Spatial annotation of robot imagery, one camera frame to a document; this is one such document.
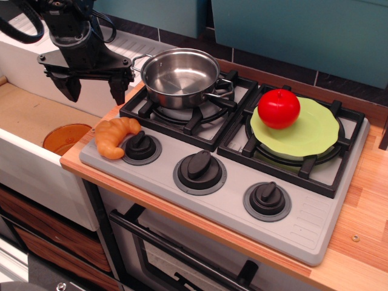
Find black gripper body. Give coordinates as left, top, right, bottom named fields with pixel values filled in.
left=37, top=40, right=135, bottom=83

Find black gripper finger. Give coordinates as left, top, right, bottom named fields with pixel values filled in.
left=109, top=76, right=130, bottom=105
left=50, top=73, right=81, bottom=102

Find yellow plastic croissant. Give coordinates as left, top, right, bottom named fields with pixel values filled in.
left=95, top=117, right=141, bottom=159

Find red plastic apple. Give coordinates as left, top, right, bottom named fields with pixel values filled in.
left=258, top=89, right=301, bottom=130

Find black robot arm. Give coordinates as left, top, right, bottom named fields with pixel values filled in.
left=1, top=1, right=135, bottom=105

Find stainless steel pot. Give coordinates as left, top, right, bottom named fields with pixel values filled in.
left=132, top=48, right=236, bottom=110

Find black left stove knob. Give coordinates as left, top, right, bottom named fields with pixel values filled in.
left=121, top=130, right=162, bottom=166

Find black stove knob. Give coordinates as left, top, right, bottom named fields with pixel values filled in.
left=173, top=150, right=227, bottom=196
left=243, top=181, right=292, bottom=222
left=121, top=130, right=162, bottom=166

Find black middle stove knob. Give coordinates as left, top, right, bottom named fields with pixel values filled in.
left=173, top=150, right=227, bottom=196

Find grey toy stove top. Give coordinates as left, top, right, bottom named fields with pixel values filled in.
left=79, top=75, right=371, bottom=267

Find black right stove knob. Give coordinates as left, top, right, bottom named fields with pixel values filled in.
left=243, top=181, right=292, bottom=222

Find light green plate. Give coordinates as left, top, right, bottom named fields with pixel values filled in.
left=250, top=97, right=340, bottom=157

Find white toy sink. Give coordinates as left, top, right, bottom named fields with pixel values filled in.
left=0, top=7, right=176, bottom=232

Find orange sink drain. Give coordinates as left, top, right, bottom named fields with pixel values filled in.
left=42, top=123, right=92, bottom=156

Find black left burner grate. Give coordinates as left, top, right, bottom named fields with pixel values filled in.
left=119, top=70, right=259, bottom=152

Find black burner grate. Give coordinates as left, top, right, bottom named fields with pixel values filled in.
left=119, top=70, right=259, bottom=152
left=217, top=84, right=368, bottom=198

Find wooden drawer fronts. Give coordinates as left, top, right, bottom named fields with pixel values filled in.
left=1, top=185, right=120, bottom=290

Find toy oven door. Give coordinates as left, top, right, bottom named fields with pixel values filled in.
left=109, top=202, right=304, bottom=291

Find black right burner grate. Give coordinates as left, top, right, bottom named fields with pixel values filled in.
left=217, top=84, right=368, bottom=198

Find black oven door handle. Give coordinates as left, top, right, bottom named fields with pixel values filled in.
left=109, top=205, right=258, bottom=290

